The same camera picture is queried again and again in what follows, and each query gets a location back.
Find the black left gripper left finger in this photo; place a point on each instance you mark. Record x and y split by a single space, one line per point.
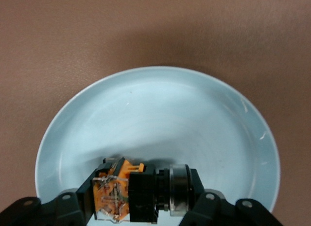
60 209

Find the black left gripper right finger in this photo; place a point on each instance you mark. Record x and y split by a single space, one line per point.
213 209

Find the orange push-button switch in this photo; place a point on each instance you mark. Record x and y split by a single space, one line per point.
141 194

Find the light blue round plate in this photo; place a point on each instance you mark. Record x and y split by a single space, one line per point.
158 114

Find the brown table cover mat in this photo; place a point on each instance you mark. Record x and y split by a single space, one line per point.
73 41

